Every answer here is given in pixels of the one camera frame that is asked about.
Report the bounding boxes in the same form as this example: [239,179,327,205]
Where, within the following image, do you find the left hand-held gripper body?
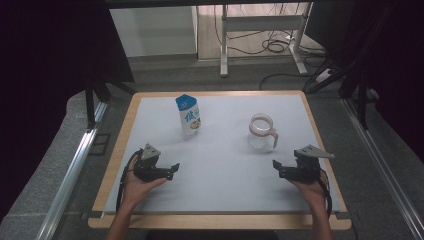
[133,143,172,183]

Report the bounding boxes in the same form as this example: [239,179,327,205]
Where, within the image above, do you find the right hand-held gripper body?
[285,144,335,184]

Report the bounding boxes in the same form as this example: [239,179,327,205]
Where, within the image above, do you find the glass jar with beige rim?
[247,113,279,152]

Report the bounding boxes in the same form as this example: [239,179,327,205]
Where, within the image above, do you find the blue and white pouch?
[175,93,202,140]

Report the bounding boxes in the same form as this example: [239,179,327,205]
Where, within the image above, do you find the person's left hand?
[123,156,168,208]

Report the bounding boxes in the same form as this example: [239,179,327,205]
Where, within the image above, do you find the person's right hand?
[288,169,330,210]

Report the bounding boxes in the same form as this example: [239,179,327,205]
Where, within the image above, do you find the black metal stand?
[303,56,372,131]
[83,78,136,132]

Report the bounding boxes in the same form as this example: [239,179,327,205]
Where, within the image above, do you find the white power strip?
[314,68,333,84]

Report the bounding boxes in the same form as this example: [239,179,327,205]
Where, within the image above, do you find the black curtain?
[304,0,424,164]
[0,0,135,223]

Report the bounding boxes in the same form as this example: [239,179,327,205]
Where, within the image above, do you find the left hand-held gripper black cable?
[115,149,143,213]

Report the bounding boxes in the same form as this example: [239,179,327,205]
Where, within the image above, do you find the aluminium rail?
[34,101,110,240]
[342,98,424,240]

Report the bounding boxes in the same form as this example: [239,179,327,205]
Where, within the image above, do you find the black floor cables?
[213,3,329,92]

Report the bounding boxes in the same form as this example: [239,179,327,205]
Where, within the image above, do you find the white wall panel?
[109,5,199,58]

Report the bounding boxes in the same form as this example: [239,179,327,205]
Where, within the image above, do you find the white metal desk frame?
[219,2,313,78]

